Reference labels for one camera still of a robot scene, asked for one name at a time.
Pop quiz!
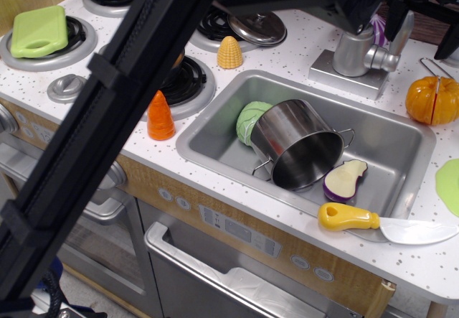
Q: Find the silver faucet lever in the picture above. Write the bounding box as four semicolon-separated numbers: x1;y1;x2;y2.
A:
364;11;415;72

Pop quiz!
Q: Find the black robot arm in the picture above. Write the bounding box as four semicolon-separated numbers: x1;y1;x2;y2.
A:
1;0;458;305

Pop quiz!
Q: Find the purple toy onion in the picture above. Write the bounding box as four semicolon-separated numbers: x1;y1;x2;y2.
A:
371;14;387;47

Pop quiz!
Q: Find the orange toy pumpkin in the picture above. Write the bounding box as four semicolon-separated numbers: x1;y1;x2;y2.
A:
405;76;458;126

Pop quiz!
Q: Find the silver toy faucet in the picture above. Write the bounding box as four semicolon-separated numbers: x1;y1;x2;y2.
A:
308;25;389;100

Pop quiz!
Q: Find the light green toy plate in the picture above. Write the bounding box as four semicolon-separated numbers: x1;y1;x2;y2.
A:
435;159;459;216

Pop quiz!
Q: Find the steel pot lid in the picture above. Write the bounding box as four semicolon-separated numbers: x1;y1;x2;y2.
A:
227;12;287;47

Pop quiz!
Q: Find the grey toy sink basin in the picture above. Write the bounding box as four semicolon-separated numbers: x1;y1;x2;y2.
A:
176;70;436;235

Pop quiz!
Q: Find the large steel pot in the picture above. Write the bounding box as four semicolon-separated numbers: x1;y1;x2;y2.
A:
250;99;355;191

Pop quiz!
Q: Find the purple toy eggplant half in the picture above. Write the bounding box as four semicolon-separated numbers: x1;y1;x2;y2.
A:
323;159;368;203

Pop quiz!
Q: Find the green toy cabbage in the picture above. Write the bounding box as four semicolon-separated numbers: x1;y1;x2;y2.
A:
236;101;273;146

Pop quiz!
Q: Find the yellow toy corn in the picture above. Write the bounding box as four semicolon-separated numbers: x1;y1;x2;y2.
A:
217;36;243;69

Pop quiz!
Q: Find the black back right burner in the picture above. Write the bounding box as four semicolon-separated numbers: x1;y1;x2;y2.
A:
197;6;242;41

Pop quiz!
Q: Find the black burner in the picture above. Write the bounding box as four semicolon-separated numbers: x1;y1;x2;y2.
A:
52;17;86;55
160;56;207;106
197;6;242;41

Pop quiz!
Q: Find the black front burner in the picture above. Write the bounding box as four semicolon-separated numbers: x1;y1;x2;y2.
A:
160;56;207;106

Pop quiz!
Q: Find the orange toy carrot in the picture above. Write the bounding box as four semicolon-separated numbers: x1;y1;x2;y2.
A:
147;90;176;141

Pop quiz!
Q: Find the grey oven dial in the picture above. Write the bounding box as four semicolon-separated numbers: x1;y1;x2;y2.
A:
97;161;127;190

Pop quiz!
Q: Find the black left burner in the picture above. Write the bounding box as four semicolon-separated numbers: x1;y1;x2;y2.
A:
52;17;86;55

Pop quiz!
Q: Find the grey stove knob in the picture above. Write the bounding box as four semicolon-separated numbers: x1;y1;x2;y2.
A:
47;74;87;103

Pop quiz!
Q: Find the silver oven door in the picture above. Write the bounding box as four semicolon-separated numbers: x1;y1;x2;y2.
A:
0;131;162;318

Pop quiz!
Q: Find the green toy cutting board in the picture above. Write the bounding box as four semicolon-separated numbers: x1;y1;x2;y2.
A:
10;6;69;58

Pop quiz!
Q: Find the metal wire utensil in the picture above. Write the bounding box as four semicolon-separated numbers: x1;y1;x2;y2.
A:
419;57;455;80

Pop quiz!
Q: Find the yellow handled toy knife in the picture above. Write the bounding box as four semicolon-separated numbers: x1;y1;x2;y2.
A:
317;202;458;245

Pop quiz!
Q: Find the silver dishwasher door handle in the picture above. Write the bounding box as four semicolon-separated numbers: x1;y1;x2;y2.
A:
144;222;326;317

